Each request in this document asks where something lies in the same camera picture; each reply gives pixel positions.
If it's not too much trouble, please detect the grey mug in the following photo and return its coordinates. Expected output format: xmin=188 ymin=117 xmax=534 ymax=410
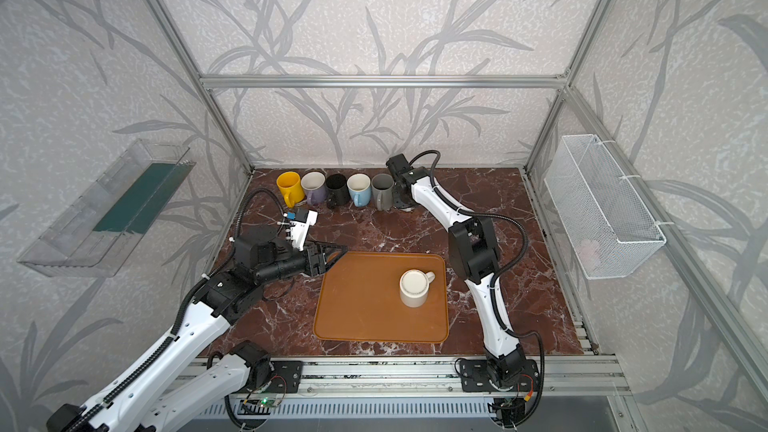
xmin=371 ymin=173 xmax=395 ymax=211

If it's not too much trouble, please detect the light blue mug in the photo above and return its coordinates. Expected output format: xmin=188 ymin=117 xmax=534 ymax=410
xmin=347 ymin=173 xmax=372 ymax=208

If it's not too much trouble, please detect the purple mug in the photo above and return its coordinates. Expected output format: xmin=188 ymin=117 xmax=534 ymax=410
xmin=301 ymin=171 xmax=328 ymax=206

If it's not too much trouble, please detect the black mug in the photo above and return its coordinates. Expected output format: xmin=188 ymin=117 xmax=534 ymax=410
xmin=325 ymin=173 xmax=351 ymax=209

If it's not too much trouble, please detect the yellow mug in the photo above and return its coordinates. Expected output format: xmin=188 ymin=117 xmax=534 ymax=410
xmin=276 ymin=171 xmax=306 ymax=208

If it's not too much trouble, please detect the cream round mug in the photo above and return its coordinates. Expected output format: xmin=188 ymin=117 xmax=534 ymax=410
xmin=399 ymin=269 xmax=436 ymax=308

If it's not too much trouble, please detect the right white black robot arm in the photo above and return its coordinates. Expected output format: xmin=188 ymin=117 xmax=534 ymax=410
xmin=386 ymin=150 xmax=542 ymax=394

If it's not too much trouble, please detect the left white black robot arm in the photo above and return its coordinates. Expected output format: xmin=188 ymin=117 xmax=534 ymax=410
xmin=46 ymin=189 xmax=348 ymax=431

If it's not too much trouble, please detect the brown rectangular tray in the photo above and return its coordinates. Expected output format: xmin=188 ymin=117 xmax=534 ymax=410
xmin=313 ymin=252 xmax=449 ymax=344

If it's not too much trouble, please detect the green circuit board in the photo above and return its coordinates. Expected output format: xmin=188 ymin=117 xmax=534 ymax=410
xmin=241 ymin=395 xmax=285 ymax=413

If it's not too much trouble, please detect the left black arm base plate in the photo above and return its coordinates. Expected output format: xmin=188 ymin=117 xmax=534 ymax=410
xmin=249 ymin=360 xmax=304 ymax=394

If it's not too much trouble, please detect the clear plastic wall bin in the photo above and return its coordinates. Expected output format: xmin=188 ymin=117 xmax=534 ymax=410
xmin=18 ymin=139 xmax=196 ymax=278

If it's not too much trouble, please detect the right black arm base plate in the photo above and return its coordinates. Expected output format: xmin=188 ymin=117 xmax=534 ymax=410
xmin=454 ymin=358 xmax=540 ymax=393

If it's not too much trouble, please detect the white wire mesh basket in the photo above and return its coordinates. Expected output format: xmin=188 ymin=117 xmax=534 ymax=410
xmin=544 ymin=134 xmax=667 ymax=280

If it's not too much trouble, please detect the aluminium front rail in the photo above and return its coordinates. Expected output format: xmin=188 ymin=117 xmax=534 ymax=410
xmin=167 ymin=355 xmax=632 ymax=400

